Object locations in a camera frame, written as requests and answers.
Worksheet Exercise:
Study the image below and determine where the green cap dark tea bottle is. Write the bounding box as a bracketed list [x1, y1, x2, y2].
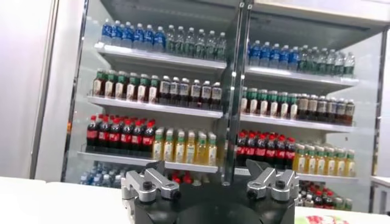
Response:
[257, 89, 269, 116]
[148, 74, 160, 104]
[104, 69, 116, 99]
[278, 91, 289, 119]
[126, 72, 139, 102]
[239, 86, 249, 114]
[268, 89, 279, 117]
[92, 68, 105, 97]
[288, 92, 299, 120]
[248, 88, 258, 115]
[138, 73, 149, 103]
[115, 71, 127, 100]

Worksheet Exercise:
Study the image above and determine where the yellow juice bottle green label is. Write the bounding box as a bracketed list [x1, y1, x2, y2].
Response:
[335, 148, 346, 177]
[174, 130, 186, 164]
[206, 133, 218, 167]
[305, 145, 316, 175]
[292, 144, 307, 173]
[196, 131, 207, 166]
[315, 146, 326, 176]
[163, 129, 175, 163]
[325, 147, 336, 177]
[344, 149, 356, 178]
[152, 128, 164, 161]
[185, 130, 197, 165]

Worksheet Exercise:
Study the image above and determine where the green tinted water bottle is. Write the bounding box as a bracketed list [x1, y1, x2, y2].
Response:
[326, 48, 336, 76]
[185, 26, 196, 57]
[299, 44, 310, 72]
[344, 51, 356, 78]
[308, 46, 319, 74]
[175, 25, 186, 55]
[335, 50, 345, 77]
[165, 24, 176, 54]
[195, 28, 207, 58]
[216, 31, 227, 61]
[317, 47, 327, 75]
[205, 29, 217, 60]

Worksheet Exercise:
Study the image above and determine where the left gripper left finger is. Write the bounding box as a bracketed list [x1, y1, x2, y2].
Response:
[121, 159, 180, 203]

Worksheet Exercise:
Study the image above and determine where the dark bottle blue white label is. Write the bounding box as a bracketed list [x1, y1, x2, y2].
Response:
[336, 97, 346, 125]
[345, 99, 356, 126]
[200, 80, 212, 110]
[327, 96, 337, 124]
[317, 96, 328, 123]
[179, 77, 190, 108]
[211, 81, 222, 111]
[159, 75, 171, 106]
[189, 79, 201, 109]
[169, 76, 180, 107]

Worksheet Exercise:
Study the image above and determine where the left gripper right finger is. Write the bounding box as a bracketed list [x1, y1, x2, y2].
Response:
[246, 158, 300, 202]

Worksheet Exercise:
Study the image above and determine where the dark bottle beige label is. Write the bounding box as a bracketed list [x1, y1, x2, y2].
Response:
[307, 94, 318, 122]
[298, 93, 308, 121]

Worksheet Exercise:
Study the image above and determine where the blue label water bottle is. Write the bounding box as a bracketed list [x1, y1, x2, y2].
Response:
[154, 25, 166, 53]
[112, 19, 122, 47]
[143, 24, 155, 51]
[101, 18, 113, 46]
[249, 39, 261, 66]
[280, 44, 290, 70]
[270, 42, 281, 69]
[289, 45, 300, 71]
[260, 41, 271, 68]
[133, 23, 144, 50]
[121, 21, 134, 48]

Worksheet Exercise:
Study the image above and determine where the white side table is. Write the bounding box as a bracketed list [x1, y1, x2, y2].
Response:
[370, 175, 390, 215]

